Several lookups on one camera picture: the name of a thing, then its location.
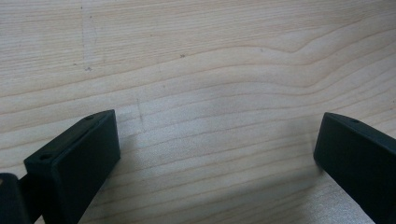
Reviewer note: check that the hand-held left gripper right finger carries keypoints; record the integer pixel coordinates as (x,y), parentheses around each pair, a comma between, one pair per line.
(358,161)

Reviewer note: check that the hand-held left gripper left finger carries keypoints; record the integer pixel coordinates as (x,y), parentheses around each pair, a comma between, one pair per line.
(79,165)

